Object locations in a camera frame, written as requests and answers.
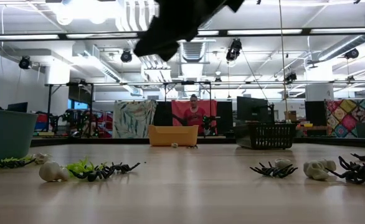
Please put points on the black aluminium table frame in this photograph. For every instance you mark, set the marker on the black aluminium table frame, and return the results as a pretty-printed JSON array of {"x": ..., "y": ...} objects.
[{"x": 123, "y": 141}]

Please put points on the teal plastic bin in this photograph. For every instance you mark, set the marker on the teal plastic bin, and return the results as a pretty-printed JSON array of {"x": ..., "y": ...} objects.
[{"x": 5, "y": 137}]

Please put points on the standing person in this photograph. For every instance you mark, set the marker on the standing person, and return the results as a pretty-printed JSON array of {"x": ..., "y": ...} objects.
[{"x": 195, "y": 116}]

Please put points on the seated person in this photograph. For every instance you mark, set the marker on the seated person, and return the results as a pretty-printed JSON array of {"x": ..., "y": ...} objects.
[{"x": 84, "y": 119}]

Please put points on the black ceiling spotlight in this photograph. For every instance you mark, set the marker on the black ceiling spotlight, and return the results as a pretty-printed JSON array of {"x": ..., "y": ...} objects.
[
  {"x": 126, "y": 56},
  {"x": 352, "y": 53},
  {"x": 291, "y": 77},
  {"x": 25, "y": 63},
  {"x": 234, "y": 49}
]

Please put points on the red cloth backdrop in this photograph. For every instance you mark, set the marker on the red cloth backdrop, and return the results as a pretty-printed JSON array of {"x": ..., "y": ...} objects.
[{"x": 177, "y": 109}]

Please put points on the black background robot arm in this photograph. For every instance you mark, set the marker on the black background robot arm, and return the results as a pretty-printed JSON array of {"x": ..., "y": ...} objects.
[{"x": 209, "y": 124}]

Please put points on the black overhead light bar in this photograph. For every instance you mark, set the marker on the black overhead light bar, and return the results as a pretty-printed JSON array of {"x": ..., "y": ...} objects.
[{"x": 263, "y": 32}]

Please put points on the black metal frame rack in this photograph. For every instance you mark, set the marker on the black metal frame rack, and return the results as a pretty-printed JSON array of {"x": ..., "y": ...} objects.
[{"x": 49, "y": 105}]

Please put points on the white plastic skull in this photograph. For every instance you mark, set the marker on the white plastic skull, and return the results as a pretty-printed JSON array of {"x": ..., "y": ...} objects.
[
  {"x": 41, "y": 158},
  {"x": 315, "y": 170},
  {"x": 329, "y": 165},
  {"x": 282, "y": 162},
  {"x": 174, "y": 145},
  {"x": 51, "y": 172}
]

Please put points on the brown cardboard box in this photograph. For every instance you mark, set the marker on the brown cardboard box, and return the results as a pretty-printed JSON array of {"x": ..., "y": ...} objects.
[{"x": 291, "y": 116}]

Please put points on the black upright panel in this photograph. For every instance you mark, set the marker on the black upright panel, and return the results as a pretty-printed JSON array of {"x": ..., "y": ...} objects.
[
  {"x": 224, "y": 109},
  {"x": 162, "y": 113}
]

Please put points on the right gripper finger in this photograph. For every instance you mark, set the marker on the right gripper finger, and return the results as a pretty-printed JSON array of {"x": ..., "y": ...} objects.
[
  {"x": 168, "y": 51},
  {"x": 157, "y": 40}
]

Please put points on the colourful patchwork quilt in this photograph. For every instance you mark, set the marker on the colourful patchwork quilt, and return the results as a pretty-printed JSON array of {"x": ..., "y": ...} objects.
[{"x": 350, "y": 118}]

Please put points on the black mesh basket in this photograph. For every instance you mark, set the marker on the black mesh basket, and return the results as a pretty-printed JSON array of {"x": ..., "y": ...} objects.
[{"x": 273, "y": 137}]

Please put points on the blue lit screen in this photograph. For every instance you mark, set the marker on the blue lit screen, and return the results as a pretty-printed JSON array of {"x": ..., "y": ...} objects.
[{"x": 76, "y": 105}]

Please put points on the leaf print cloth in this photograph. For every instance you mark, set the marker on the leaf print cloth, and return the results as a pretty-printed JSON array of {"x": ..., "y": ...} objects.
[{"x": 132, "y": 119}]

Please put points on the yellow plastic bin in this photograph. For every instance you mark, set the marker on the yellow plastic bin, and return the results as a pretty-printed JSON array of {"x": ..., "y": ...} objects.
[{"x": 173, "y": 137}]

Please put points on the green plastic spider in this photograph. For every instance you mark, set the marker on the green plastic spider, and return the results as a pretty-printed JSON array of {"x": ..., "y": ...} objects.
[
  {"x": 83, "y": 166},
  {"x": 12, "y": 159}
]

